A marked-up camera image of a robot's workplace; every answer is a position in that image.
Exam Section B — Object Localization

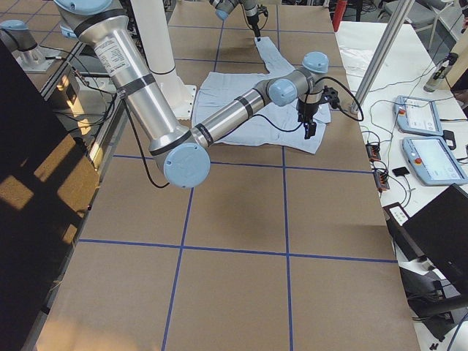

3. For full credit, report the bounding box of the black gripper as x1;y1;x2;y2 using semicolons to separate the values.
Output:
246;14;261;40
296;102;317;140

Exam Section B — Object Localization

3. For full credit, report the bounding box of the light blue button shirt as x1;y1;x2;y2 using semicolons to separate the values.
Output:
192;37;331;154

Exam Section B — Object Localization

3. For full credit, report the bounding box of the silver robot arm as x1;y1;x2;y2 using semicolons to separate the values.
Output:
208;0;268;42
56;1;329;188

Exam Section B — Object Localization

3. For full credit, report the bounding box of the red cylinder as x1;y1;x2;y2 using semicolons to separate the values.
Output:
332;0;347;32

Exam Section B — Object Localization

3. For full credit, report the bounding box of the upper teach pendant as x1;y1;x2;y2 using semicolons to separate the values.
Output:
394;95;443;136

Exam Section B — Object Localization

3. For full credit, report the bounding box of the teach pendant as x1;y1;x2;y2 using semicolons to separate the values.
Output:
394;95;443;136
401;136;467;186

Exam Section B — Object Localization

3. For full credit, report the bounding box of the lower teach pendant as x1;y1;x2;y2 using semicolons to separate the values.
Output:
401;136;467;186

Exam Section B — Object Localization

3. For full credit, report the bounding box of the black monitor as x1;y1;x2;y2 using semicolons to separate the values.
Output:
403;184;467;294

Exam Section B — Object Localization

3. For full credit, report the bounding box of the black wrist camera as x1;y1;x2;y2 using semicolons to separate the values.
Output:
321;86;341;110

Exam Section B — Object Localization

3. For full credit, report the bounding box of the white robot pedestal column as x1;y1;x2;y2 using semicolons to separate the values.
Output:
131;0;197;120

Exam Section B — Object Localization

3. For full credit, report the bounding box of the aluminium frame post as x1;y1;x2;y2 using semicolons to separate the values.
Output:
350;0;415;114

